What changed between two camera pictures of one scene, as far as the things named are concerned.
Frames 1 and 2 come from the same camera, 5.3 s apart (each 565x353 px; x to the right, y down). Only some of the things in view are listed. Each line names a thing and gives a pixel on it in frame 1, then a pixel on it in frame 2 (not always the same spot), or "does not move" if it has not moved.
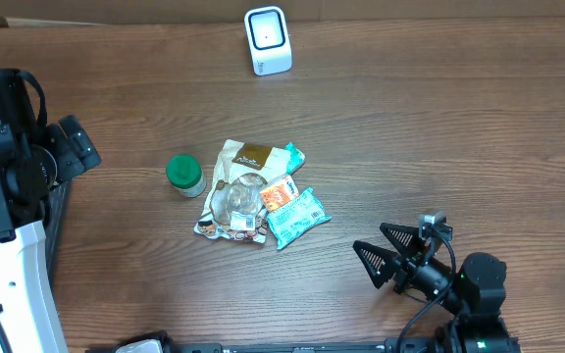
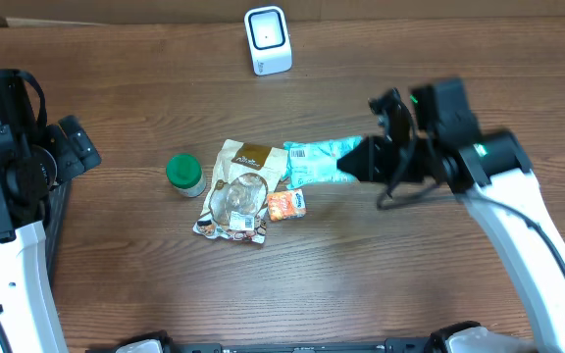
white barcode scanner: (269, 40) does not move
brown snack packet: (234, 207) does not move
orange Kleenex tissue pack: (279, 193) → (286, 204)
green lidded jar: (184, 173) does not move
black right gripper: (390, 259) → (373, 171)
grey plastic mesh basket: (59, 195) does not move
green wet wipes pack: (296, 218) → (317, 162)
